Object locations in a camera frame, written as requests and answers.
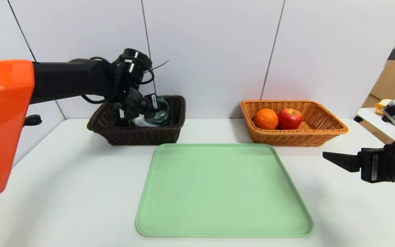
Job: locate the orange fruit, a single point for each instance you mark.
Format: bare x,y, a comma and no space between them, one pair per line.
266,119

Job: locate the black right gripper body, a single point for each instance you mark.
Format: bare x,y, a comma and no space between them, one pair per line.
372,164

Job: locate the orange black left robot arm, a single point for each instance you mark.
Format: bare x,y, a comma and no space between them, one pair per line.
5,130

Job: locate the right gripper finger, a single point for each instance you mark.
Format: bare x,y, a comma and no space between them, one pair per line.
343,162

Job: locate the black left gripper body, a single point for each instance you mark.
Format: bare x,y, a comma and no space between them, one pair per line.
152,102

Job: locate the dark brown wicker basket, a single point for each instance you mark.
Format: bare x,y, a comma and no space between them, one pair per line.
142,137

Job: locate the small black floor object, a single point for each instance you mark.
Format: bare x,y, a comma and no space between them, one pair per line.
357,119

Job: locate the bread slice on side table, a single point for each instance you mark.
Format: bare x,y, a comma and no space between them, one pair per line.
382,104

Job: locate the orange wicker basket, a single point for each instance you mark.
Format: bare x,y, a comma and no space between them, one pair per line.
286,139

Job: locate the clear white spray bottle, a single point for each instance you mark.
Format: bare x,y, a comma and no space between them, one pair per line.
141,122

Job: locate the light green plastic tray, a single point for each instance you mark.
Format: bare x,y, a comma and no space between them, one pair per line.
218,199

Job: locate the red apple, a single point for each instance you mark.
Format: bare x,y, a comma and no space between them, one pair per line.
289,119

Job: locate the dark grey cabinet plate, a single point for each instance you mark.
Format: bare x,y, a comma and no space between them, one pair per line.
394,55

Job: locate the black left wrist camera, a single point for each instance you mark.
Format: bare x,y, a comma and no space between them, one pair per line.
134,63

